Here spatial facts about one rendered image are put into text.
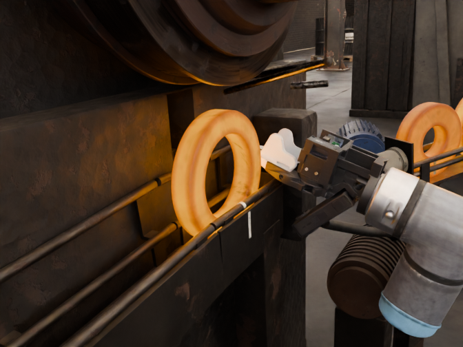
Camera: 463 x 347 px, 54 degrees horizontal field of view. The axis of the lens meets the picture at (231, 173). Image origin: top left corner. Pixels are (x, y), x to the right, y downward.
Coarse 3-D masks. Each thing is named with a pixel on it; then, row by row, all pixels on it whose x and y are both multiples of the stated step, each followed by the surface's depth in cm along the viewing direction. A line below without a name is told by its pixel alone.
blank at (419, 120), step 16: (416, 112) 90; (432, 112) 90; (448, 112) 92; (400, 128) 91; (416, 128) 89; (448, 128) 93; (416, 144) 90; (448, 144) 94; (416, 160) 92; (432, 176) 95
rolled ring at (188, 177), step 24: (216, 120) 58; (240, 120) 63; (192, 144) 56; (216, 144) 59; (240, 144) 66; (192, 168) 55; (240, 168) 69; (192, 192) 56; (240, 192) 68; (192, 216) 57; (216, 216) 64
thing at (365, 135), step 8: (360, 120) 286; (344, 128) 285; (352, 128) 276; (360, 128) 272; (368, 128) 268; (376, 128) 287; (344, 136) 270; (352, 136) 256; (360, 136) 255; (368, 136) 255; (376, 136) 257; (360, 144) 255; (368, 144) 254; (376, 144) 253; (384, 144) 269; (376, 152) 255
